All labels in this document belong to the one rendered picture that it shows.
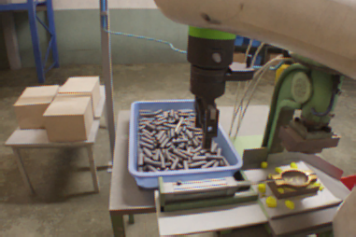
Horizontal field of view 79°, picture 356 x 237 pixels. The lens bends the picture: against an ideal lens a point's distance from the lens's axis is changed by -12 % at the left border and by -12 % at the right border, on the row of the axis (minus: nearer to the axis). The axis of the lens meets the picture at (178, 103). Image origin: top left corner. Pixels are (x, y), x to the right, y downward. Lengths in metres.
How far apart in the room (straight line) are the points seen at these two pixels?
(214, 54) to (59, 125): 1.57
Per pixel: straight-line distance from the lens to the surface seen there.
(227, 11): 0.29
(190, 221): 0.74
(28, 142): 2.05
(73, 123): 1.85
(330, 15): 0.29
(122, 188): 0.89
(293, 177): 0.94
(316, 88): 0.71
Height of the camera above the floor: 1.58
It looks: 25 degrees down
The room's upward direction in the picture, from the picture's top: 3 degrees clockwise
